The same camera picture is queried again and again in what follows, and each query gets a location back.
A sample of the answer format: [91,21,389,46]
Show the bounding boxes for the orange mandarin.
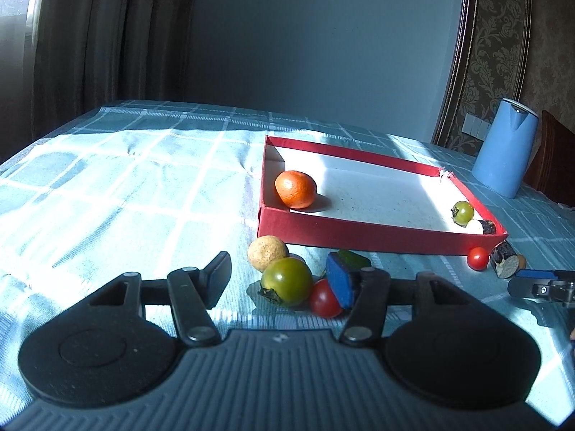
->
[274,170,318,209]

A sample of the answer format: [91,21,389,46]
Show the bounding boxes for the small red cherry tomato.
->
[466,247,489,271]

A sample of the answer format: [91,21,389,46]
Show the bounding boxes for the white wall switches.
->
[463,112,494,141]

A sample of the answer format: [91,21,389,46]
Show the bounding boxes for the large green tomato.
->
[257,258,314,308]

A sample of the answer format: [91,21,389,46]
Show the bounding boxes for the dark green vegetable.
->
[337,250,372,271]

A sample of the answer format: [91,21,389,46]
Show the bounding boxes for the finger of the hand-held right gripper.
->
[507,269,575,309]

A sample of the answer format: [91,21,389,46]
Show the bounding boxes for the dark curtain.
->
[27,0,201,144]

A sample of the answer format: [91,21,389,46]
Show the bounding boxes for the dark wooden chair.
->
[523,110,575,209]

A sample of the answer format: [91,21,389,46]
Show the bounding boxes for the small green tomato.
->
[451,201,475,226]

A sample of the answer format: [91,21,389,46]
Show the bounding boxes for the red cardboard box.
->
[256,135,509,256]

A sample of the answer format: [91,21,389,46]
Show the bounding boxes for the blue checked tablecloth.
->
[0,99,575,416]

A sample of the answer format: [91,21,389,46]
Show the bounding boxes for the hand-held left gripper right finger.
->
[326,252,478,348]

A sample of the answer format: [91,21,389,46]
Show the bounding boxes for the blue electric kettle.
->
[471,98,539,199]

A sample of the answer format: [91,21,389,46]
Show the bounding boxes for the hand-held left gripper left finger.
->
[90,251,233,348]

